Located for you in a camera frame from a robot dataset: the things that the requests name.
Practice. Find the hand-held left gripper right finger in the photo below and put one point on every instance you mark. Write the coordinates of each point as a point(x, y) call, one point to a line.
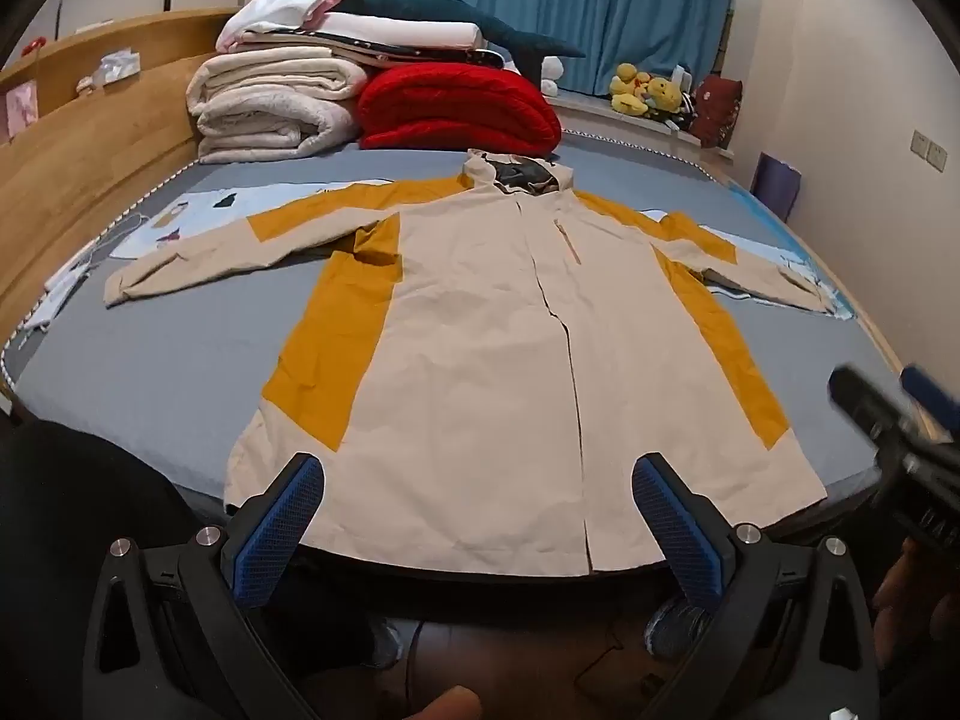
point(675, 532)

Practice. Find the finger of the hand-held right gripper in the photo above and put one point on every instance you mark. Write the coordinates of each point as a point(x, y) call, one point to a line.
point(930, 394)
point(859, 397)

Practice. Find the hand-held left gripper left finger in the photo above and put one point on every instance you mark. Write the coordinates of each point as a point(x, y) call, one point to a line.
point(279, 532)

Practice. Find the beige and mustard jacket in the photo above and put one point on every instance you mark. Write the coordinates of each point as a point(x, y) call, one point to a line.
point(465, 390)

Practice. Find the person's right hand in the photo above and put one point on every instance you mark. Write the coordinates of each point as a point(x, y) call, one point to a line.
point(911, 585)

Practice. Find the person's left hand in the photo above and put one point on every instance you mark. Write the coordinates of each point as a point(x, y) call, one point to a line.
point(446, 705)

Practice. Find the bluish shoe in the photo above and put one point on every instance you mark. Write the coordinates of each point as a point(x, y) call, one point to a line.
point(384, 641)
point(675, 626)

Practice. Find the bed with grey sheet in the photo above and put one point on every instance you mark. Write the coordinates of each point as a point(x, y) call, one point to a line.
point(150, 360)

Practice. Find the dark red cushion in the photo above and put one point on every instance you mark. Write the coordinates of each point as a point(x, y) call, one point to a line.
point(718, 111)

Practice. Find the light blue printed blanket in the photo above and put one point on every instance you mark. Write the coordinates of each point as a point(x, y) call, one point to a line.
point(195, 214)

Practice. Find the yellow plush toy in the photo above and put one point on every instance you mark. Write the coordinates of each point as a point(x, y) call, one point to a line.
point(664, 96)
point(628, 90)

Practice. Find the white window sill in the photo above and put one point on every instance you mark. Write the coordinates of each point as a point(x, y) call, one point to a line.
point(600, 116)

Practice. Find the wooden headboard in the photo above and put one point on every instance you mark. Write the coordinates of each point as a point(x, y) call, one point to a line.
point(75, 165)

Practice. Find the folded white comforter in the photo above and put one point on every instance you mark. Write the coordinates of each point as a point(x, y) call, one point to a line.
point(262, 105)

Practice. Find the white plush toy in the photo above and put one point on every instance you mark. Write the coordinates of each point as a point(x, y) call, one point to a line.
point(552, 75)

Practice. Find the folded red quilt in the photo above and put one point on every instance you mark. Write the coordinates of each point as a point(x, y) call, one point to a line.
point(450, 109)

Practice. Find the blue curtain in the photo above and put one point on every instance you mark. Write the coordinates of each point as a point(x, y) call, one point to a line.
point(600, 0)

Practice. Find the crumpled clear plastic bag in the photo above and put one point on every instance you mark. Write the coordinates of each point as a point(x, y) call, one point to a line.
point(112, 69)

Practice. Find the pink box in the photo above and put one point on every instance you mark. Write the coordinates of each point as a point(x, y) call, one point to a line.
point(21, 111)

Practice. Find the folded dark-trimmed cloth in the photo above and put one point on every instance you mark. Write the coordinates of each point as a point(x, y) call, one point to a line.
point(420, 56)

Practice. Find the folded white sheet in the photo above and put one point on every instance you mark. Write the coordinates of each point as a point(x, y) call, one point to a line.
point(405, 30)

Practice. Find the white and pink cloth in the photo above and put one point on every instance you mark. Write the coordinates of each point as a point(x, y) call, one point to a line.
point(277, 11)

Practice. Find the teal shark plush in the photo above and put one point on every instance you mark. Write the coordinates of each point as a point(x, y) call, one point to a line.
point(420, 4)

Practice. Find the wall switch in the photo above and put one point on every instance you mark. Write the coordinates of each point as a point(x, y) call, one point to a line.
point(919, 142)
point(937, 156)

